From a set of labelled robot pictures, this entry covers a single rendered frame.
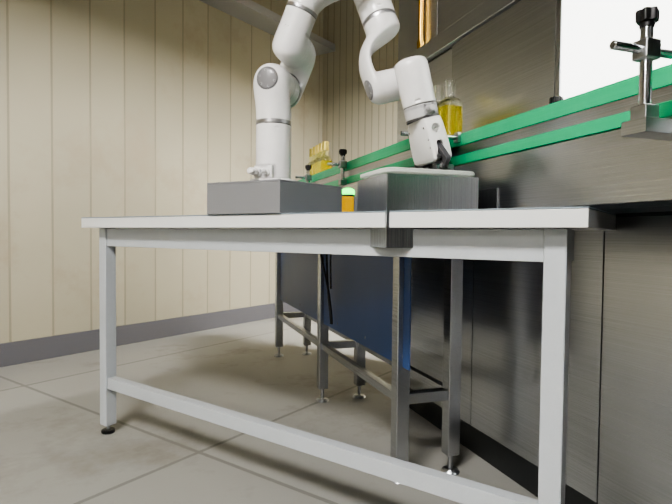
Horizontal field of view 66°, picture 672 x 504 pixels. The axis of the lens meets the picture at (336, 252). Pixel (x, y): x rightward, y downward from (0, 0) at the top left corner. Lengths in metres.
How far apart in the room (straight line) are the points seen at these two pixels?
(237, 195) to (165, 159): 2.37
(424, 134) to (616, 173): 0.40
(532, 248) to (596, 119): 0.25
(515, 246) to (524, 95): 0.57
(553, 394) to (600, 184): 0.38
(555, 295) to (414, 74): 0.55
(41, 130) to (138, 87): 0.70
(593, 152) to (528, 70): 0.52
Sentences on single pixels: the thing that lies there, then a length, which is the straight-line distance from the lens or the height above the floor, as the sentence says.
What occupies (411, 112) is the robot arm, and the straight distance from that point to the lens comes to 1.19.
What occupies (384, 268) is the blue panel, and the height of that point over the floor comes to 0.60.
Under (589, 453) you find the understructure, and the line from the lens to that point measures 1.40.
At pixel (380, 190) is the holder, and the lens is 1.11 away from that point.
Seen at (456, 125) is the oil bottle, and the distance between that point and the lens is 1.53.
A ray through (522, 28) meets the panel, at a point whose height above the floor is 1.24.
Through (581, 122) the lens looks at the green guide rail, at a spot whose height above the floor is 0.91.
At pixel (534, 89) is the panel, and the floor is 1.07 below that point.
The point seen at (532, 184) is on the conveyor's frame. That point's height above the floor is 0.81.
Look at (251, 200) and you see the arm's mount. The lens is 1.32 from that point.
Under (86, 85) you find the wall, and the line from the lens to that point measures 3.48.
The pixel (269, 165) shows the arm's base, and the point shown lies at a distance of 1.37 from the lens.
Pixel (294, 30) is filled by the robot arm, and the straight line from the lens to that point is 1.44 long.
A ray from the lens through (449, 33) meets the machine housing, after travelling 1.90.
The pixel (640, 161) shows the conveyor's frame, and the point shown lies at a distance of 0.96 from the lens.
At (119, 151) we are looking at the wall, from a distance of 3.51.
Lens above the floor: 0.70
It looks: 2 degrees down
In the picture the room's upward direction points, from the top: 1 degrees clockwise
